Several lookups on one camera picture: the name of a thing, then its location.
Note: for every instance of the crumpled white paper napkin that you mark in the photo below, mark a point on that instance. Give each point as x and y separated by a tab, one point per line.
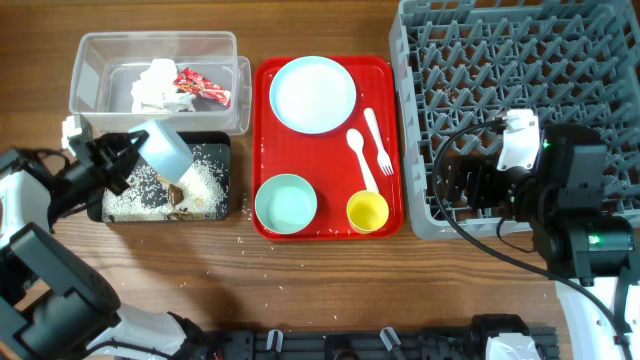
155	92

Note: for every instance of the red snack wrapper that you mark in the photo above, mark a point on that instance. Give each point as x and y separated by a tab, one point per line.
193	82

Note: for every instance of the clear plastic waste bin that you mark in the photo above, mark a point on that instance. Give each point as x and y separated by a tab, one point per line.
109	63

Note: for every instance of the red serving tray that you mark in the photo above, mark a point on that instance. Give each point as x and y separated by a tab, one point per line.
325	160

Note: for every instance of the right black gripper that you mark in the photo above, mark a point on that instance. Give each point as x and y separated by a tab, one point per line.
483	169

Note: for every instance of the rice and food leftovers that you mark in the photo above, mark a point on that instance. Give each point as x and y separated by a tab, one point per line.
200	190

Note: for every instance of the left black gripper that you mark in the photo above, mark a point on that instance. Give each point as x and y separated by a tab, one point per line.
109	169

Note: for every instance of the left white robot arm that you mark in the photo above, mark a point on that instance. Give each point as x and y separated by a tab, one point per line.
53	304

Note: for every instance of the mint green bowl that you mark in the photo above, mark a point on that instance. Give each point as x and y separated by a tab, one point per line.
285	204

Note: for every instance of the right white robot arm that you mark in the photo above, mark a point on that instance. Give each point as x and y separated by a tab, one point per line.
592	257

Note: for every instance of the white plastic spoon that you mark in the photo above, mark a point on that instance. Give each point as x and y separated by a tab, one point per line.
355	141

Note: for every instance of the white plastic fork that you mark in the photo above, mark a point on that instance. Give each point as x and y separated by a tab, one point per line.
383	157

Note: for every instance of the light blue bowl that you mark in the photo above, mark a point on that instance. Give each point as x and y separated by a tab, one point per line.
164	150

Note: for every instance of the yellow plastic cup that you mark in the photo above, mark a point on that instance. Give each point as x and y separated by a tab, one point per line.
367	211

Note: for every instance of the grey dishwasher rack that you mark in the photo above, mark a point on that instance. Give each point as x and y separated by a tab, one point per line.
459	63

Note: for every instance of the light blue plate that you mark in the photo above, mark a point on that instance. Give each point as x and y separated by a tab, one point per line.
312	95

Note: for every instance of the black food waste tray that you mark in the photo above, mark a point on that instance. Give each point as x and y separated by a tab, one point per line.
210	150

